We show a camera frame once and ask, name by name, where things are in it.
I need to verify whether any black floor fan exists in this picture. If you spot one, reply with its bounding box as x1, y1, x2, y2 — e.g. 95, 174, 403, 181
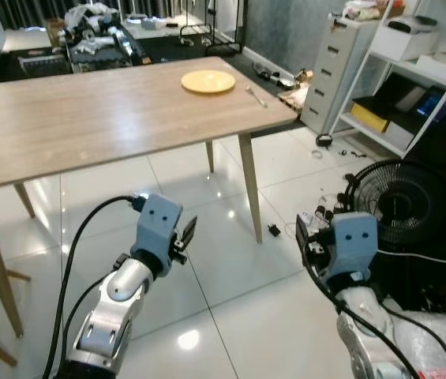
346, 158, 446, 309

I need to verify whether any yellow box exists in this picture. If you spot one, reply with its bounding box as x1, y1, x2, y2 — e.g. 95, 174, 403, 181
350, 100, 391, 133

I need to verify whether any small white box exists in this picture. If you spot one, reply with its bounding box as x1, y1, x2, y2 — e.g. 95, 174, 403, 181
382, 118, 417, 152

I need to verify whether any brown cardboard clutter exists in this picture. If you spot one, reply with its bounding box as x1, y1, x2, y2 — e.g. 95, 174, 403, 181
278, 69, 314, 111

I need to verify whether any yellow plate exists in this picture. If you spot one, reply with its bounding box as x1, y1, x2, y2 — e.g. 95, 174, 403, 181
181, 69, 236, 96

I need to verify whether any light wooden table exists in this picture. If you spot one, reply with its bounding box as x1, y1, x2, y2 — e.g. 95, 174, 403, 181
0, 55, 299, 340

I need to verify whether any silver fork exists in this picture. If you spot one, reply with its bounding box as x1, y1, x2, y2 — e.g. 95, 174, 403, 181
245, 85, 268, 109

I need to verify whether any clear plastic bag red print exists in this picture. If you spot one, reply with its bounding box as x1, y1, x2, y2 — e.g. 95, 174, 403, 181
388, 308, 446, 379

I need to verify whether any white drawer cabinet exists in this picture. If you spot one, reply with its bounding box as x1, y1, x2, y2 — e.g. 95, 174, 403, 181
300, 17, 381, 135

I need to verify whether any black open box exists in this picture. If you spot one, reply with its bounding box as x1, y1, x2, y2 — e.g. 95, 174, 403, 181
369, 75, 444, 127

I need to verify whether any black tablet with blue screen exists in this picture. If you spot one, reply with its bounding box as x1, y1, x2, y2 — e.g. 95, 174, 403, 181
414, 87, 446, 125

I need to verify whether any white shelf rack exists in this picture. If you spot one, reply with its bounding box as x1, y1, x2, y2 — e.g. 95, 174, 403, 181
337, 0, 446, 159

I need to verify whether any black metal rack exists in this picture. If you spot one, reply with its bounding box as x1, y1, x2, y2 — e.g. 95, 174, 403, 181
177, 0, 249, 56

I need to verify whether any white printer with black lid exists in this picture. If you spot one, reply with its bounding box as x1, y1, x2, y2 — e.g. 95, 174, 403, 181
370, 16, 444, 62

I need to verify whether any pile of robot parts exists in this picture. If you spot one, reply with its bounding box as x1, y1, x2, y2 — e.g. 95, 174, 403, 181
63, 4, 148, 72

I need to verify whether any flat white box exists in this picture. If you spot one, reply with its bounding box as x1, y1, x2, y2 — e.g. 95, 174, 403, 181
416, 52, 446, 82

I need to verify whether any pile of items on cabinet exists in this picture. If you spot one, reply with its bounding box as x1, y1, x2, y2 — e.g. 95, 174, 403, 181
341, 0, 405, 23

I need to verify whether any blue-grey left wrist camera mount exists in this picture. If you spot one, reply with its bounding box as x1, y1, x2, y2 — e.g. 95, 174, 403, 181
130, 193, 184, 277

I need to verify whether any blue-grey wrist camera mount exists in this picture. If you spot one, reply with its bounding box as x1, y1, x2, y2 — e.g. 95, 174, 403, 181
323, 212, 379, 289
130, 193, 184, 277

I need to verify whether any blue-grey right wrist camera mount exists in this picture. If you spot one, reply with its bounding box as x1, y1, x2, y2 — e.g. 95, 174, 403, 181
323, 212, 379, 289

